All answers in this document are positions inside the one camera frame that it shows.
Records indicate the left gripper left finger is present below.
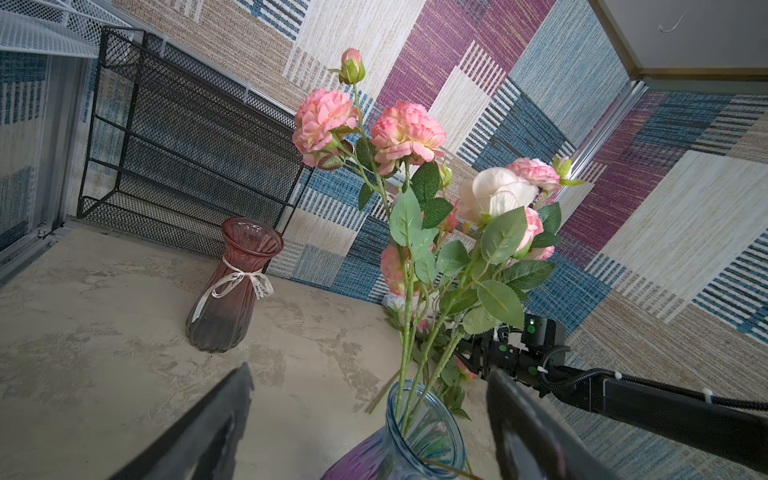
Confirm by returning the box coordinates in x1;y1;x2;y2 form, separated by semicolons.
112;364;254;479

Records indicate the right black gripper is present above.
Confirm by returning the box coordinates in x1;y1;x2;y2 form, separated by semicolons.
458;314;566;390

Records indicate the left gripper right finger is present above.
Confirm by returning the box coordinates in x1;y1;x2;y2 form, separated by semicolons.
486;369;616;480

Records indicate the purple blue glass vase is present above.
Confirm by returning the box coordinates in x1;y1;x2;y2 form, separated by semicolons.
322;385;467;479

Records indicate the dark red glass vase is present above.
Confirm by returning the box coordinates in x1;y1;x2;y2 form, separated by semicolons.
186;217;284;352

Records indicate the cream white rose stem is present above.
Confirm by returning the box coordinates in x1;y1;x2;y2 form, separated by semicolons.
390;167;546;432

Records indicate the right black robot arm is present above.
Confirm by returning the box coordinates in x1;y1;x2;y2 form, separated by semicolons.
455;314;767;472

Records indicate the black wire shelf rack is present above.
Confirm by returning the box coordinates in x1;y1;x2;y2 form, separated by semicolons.
76;27;311;257

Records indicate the white mesh wall basket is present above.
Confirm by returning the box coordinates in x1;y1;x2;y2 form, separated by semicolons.
1;0;129;58

